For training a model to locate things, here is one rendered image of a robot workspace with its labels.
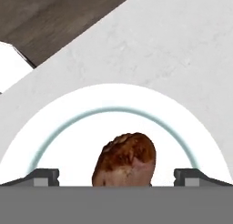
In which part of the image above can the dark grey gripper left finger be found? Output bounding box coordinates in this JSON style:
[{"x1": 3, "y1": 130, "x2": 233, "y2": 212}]
[{"x1": 0, "y1": 168, "x2": 60, "y2": 188}]

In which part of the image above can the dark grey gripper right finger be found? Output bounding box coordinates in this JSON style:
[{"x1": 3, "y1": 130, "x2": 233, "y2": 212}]
[{"x1": 173, "y1": 168, "x2": 233, "y2": 188}]

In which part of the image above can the brown piece of meat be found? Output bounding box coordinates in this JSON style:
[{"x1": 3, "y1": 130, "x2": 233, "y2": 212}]
[{"x1": 91, "y1": 132, "x2": 157, "y2": 188}]

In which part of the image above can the white cupboard front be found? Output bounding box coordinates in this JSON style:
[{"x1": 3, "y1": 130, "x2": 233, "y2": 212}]
[{"x1": 0, "y1": 41, "x2": 35, "y2": 94}]

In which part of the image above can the white plate with teal ring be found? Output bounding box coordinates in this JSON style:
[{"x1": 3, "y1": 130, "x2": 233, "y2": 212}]
[{"x1": 0, "y1": 83, "x2": 233, "y2": 188}]

